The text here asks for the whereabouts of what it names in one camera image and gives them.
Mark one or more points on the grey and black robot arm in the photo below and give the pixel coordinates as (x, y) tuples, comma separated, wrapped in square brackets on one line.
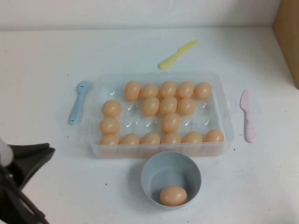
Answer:
[(9, 210)]

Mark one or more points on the orange plastic egg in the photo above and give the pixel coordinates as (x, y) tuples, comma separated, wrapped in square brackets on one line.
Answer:
[(173, 195), (202, 90), (150, 106), (185, 89), (168, 105), (171, 138), (130, 139), (150, 138), (167, 89), (213, 136), (111, 108), (149, 90), (171, 122), (109, 140), (192, 137), (132, 90), (109, 125), (186, 106)]

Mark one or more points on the clear plastic egg box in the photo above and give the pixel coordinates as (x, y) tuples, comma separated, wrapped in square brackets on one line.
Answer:
[(210, 112)]

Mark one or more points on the grey-blue plastic bowl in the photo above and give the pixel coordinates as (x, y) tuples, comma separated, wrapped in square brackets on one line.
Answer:
[(171, 170)]

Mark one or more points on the yellow plastic knife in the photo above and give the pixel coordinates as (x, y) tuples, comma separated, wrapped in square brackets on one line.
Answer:
[(174, 57)]

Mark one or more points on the pink plastic knife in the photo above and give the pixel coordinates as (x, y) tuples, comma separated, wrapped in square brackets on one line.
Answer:
[(248, 116)]

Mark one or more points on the brown cardboard box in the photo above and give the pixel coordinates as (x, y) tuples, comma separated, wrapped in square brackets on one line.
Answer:
[(288, 39)]

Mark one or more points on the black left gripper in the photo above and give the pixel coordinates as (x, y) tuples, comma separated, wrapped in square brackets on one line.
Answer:
[(21, 171)]

